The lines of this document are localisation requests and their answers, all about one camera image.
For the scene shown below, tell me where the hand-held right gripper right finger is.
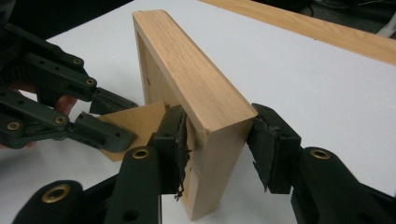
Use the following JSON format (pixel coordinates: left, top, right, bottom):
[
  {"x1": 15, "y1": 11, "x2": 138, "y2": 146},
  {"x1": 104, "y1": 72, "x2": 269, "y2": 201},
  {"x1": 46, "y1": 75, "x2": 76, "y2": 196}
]
[{"x1": 247, "y1": 103, "x2": 396, "y2": 224}]

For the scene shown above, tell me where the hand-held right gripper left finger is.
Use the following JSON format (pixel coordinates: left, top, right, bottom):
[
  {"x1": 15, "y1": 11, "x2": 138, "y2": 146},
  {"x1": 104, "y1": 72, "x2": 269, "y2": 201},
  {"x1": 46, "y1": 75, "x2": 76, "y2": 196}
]
[{"x1": 104, "y1": 104, "x2": 191, "y2": 224}]

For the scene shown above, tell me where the brown frame backing board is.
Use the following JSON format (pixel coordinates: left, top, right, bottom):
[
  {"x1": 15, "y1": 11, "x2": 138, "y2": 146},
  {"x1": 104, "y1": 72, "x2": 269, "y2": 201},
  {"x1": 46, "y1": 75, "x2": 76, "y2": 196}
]
[{"x1": 97, "y1": 101, "x2": 171, "y2": 162}]

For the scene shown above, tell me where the wooden picture frame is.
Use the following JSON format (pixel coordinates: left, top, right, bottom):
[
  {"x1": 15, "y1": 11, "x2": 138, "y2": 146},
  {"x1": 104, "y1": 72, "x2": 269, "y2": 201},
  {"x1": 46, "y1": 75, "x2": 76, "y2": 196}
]
[{"x1": 132, "y1": 8, "x2": 259, "y2": 222}]

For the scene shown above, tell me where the wooden table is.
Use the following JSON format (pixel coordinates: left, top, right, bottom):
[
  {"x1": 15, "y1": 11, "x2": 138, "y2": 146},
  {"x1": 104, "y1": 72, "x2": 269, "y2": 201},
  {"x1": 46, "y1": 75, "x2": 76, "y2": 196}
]
[{"x1": 199, "y1": 0, "x2": 396, "y2": 66}]

